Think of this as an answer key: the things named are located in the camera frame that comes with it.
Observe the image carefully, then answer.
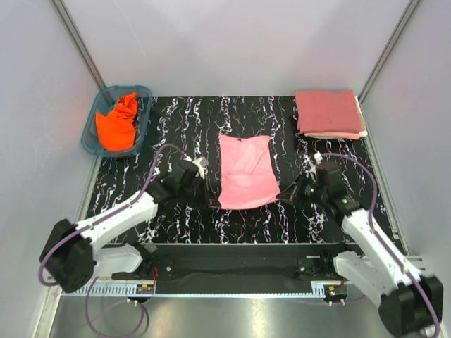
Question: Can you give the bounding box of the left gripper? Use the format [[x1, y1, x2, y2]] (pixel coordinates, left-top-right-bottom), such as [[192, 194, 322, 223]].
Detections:
[[178, 175, 221, 210]]

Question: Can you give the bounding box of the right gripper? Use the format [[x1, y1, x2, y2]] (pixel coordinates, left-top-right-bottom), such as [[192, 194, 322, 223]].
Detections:
[[276, 172, 327, 209]]

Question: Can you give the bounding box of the pink t-shirt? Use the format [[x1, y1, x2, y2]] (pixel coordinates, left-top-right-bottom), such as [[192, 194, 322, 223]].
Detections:
[[218, 135, 280, 210]]

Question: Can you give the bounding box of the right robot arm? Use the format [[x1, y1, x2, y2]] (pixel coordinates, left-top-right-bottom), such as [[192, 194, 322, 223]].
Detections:
[[276, 174, 443, 337]]

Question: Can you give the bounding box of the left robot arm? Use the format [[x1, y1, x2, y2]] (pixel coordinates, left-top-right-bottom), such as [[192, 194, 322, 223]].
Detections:
[[38, 177, 220, 293]]

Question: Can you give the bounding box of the peach folded shirt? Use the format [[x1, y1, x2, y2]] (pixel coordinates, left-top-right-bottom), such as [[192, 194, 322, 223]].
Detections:
[[302, 131, 361, 140]]

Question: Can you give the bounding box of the dark red folded shirt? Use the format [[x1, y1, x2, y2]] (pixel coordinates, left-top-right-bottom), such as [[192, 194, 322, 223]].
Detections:
[[295, 90, 361, 134]]

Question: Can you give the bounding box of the orange t-shirt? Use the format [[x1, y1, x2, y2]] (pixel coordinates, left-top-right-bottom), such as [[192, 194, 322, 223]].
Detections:
[[95, 92, 138, 151]]

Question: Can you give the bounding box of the teal plastic basket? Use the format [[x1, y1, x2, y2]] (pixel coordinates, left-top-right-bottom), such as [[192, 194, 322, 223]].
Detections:
[[81, 85, 153, 158]]

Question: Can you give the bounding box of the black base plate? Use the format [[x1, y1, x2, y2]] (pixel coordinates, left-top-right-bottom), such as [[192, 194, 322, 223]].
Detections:
[[119, 243, 356, 297]]

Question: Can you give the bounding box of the aluminium rail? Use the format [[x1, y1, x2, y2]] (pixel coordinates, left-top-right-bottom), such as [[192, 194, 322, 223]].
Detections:
[[45, 255, 431, 300]]

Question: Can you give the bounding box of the left aluminium frame post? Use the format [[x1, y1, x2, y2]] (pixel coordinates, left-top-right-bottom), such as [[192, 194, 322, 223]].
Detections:
[[49, 0, 106, 91]]

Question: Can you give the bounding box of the aluminium frame post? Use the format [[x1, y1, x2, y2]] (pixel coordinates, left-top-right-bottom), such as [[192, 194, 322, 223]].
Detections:
[[49, 0, 106, 91], [357, 0, 424, 103]]

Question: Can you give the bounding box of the right aluminium frame post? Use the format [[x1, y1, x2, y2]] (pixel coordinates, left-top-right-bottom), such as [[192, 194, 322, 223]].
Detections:
[[357, 0, 424, 103]]

